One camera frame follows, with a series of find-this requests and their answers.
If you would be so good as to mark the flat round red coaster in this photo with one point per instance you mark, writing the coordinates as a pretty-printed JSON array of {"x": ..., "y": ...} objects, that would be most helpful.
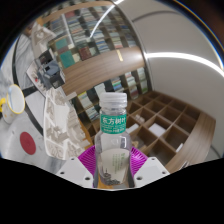
[{"x": 27, "y": 143}]

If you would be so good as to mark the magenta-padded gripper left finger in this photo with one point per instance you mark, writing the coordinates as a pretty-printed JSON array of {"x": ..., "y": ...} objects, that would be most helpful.
[{"x": 75, "y": 171}]

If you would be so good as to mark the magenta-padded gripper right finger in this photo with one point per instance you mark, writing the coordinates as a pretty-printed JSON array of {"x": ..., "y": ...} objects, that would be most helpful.
[{"x": 148, "y": 170}]

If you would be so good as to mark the white city architectural model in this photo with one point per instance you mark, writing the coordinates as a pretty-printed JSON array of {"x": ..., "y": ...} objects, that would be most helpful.
[{"x": 63, "y": 130}]

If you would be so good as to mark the straight ceiling light strip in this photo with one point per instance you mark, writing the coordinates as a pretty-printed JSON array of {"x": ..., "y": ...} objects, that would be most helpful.
[{"x": 186, "y": 58}]

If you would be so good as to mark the wooden cubby shelf unit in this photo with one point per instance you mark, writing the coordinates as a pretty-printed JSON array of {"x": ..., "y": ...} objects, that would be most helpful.
[{"x": 166, "y": 130}]

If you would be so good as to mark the clear plastic bottle green label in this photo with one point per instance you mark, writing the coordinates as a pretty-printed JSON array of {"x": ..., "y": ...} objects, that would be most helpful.
[{"x": 113, "y": 143}]

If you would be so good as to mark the tall bookshelf with books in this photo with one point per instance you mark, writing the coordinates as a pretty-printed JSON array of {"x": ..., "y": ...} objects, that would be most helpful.
[{"x": 116, "y": 85}]

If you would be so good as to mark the dark grey building model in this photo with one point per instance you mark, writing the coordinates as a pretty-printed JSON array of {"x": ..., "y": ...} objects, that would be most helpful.
[{"x": 50, "y": 71}]

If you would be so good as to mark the curved ceiling light strip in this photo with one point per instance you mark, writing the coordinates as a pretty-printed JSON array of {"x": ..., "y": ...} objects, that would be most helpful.
[{"x": 100, "y": 21}]

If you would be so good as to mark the beige building model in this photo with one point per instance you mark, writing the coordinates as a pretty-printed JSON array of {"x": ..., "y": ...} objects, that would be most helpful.
[{"x": 43, "y": 35}]

